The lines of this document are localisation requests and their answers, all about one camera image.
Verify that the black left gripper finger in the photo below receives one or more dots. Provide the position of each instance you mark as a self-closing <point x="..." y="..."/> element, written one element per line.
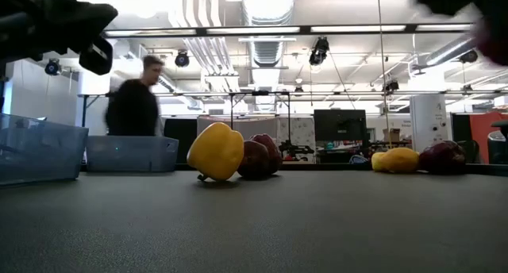
<point x="97" y="56"/>

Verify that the yellow bell pepper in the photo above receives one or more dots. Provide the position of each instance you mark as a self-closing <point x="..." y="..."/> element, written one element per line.
<point x="216" y="150"/>

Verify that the dark red bell pepper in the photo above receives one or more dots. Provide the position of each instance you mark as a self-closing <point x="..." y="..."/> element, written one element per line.
<point x="442" y="158"/>

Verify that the orange-yellow lemon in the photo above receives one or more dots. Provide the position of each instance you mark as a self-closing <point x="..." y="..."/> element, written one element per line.
<point x="401" y="160"/>

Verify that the red apple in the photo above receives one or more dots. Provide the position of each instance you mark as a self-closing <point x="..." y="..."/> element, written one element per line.
<point x="254" y="162"/>

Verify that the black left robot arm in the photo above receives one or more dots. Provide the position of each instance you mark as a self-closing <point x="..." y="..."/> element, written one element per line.
<point x="16" y="43"/>

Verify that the black background robot arm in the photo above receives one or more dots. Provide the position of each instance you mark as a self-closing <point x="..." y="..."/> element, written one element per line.
<point x="295" y="150"/>

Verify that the black ceiling spotlight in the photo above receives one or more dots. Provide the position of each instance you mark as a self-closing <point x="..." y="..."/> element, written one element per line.
<point x="52" y="68"/>
<point x="391" y="86"/>
<point x="319" y="51"/>
<point x="182" y="60"/>
<point x="469" y="56"/>

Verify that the person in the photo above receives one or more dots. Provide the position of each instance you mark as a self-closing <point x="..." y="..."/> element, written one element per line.
<point x="133" y="106"/>

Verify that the clear grey plastic bin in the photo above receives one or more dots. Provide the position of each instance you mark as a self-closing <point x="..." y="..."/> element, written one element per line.
<point x="131" y="154"/>
<point x="39" y="154"/>

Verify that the black partition panel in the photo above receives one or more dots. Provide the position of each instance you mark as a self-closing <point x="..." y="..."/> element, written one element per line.
<point x="180" y="142"/>

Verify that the orange partition panel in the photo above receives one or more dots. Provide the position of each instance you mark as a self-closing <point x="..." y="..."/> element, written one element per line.
<point x="480" y="134"/>

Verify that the cardboard box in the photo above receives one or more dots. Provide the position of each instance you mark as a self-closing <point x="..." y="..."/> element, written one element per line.
<point x="392" y="135"/>

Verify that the black backpack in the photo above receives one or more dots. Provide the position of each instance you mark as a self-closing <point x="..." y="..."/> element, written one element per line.
<point x="472" y="150"/>

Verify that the long ceiling light bar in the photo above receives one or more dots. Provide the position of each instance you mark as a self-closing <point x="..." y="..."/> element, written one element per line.
<point x="254" y="29"/>

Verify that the black computer monitor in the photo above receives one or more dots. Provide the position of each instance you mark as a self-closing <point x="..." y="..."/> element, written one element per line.
<point x="339" y="124"/>

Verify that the silver ventilation duct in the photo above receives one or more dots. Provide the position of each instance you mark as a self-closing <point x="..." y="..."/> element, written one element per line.
<point x="448" y="51"/>
<point x="268" y="47"/>

